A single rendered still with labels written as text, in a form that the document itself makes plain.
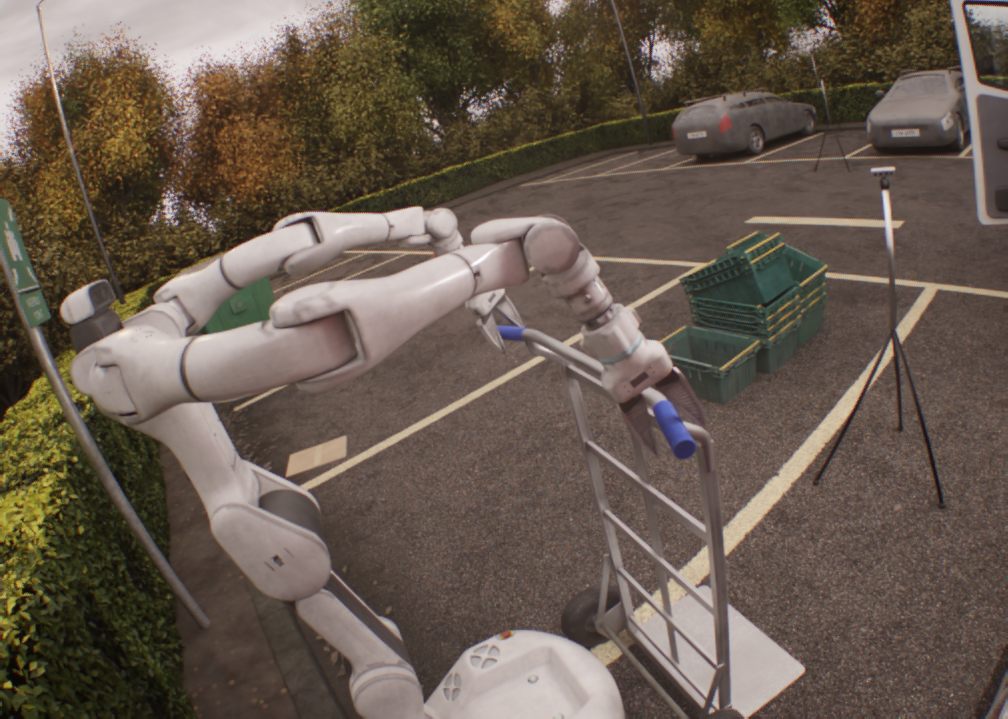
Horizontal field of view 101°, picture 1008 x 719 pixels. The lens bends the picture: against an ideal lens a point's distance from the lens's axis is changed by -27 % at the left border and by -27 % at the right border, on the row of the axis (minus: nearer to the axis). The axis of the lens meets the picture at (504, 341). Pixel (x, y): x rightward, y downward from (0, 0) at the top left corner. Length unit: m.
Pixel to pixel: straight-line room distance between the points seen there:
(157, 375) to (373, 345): 0.26
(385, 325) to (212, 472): 0.52
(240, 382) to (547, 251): 0.39
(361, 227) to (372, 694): 0.97
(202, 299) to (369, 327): 0.62
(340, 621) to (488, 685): 0.67
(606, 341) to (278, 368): 0.42
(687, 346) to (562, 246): 3.10
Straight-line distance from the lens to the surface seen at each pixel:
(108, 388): 0.77
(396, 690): 1.30
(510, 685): 1.76
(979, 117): 4.67
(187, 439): 0.99
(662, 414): 0.91
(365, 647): 1.26
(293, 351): 0.59
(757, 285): 3.33
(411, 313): 0.61
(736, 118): 13.02
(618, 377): 0.80
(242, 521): 1.01
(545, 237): 0.71
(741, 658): 2.04
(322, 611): 1.18
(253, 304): 6.39
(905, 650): 2.10
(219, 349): 0.61
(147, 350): 0.71
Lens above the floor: 1.69
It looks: 20 degrees down
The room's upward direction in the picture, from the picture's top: 17 degrees counter-clockwise
